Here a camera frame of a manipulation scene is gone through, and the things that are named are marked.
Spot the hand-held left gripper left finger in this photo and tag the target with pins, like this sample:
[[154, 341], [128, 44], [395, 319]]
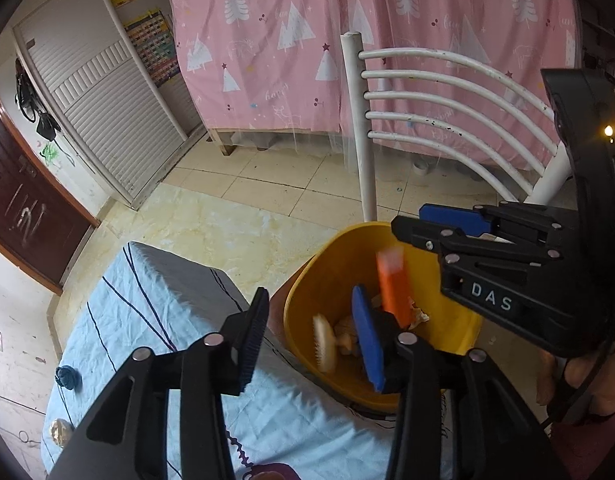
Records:
[[250, 345]]

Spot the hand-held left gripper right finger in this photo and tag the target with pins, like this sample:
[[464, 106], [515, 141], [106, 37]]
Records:
[[367, 340]]

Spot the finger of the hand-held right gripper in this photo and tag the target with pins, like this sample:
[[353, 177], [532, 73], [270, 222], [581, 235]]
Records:
[[417, 232], [452, 219]]

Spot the beige round object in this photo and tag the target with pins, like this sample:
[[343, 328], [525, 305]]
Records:
[[323, 345]]

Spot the orange box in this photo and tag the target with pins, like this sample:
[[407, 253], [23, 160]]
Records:
[[392, 290]]

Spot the yellow plastic bin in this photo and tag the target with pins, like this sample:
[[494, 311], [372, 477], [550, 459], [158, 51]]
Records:
[[332, 280]]

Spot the person's right hand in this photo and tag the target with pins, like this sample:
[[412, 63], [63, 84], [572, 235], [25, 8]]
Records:
[[607, 385]]

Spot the crumpled paper wad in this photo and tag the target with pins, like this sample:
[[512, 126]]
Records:
[[418, 314]]

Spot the small white container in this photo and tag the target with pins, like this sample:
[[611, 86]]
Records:
[[420, 166]]

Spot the light blue striped tablecloth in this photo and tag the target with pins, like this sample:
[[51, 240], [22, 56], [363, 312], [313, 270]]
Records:
[[137, 310]]

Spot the dark red fleece clothing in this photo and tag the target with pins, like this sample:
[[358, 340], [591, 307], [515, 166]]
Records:
[[592, 450]]

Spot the blue yarn ball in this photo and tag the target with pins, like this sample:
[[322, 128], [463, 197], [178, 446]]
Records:
[[67, 377]]

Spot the pink tree print bed curtain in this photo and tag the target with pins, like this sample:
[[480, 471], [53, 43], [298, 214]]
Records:
[[287, 85]]

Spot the beige crumpled bag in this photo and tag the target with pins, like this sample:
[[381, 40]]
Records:
[[60, 432]]

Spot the dark brown door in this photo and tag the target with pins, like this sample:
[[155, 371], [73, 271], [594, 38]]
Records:
[[27, 210]]

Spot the white louvered wardrobe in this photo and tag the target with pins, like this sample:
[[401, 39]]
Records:
[[107, 110]]

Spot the dark hanging bag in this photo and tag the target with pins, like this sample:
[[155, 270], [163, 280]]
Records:
[[45, 125]]

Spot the green wall sticker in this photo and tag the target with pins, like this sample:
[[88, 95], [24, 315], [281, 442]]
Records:
[[48, 152]]

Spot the colourful grid wall poster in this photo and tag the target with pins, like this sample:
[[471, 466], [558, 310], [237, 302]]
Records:
[[152, 45]]

